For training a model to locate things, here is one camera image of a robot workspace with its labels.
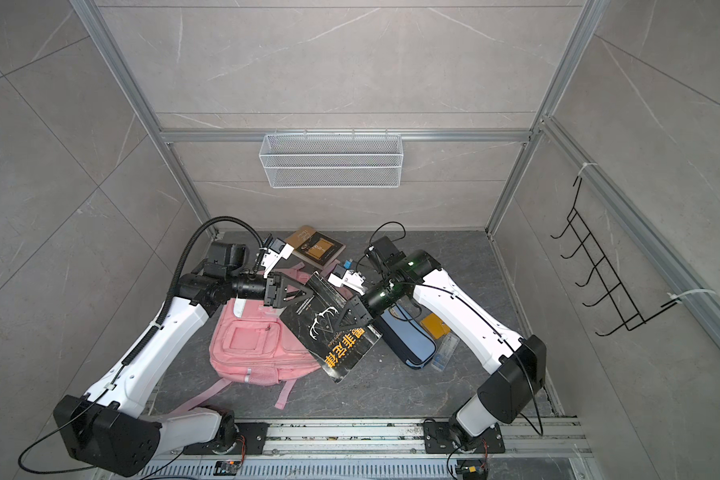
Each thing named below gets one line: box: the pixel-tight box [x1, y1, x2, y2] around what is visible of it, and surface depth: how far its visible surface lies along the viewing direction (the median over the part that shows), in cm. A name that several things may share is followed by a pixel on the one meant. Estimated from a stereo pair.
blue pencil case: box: [373, 303, 437, 369], surface depth 87 cm
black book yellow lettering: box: [280, 272, 382, 384], surface depth 65 cm
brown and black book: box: [285, 225, 346, 269], surface depth 117 cm
